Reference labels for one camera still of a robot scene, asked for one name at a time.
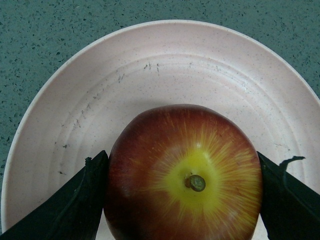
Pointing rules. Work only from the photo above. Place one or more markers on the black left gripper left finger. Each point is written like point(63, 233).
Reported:
point(73, 212)

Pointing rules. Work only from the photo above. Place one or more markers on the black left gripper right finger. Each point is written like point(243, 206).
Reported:
point(290, 209)

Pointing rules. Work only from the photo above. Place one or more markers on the red apple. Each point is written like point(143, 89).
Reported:
point(183, 172)

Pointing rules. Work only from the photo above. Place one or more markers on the pink plate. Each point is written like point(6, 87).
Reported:
point(88, 101)

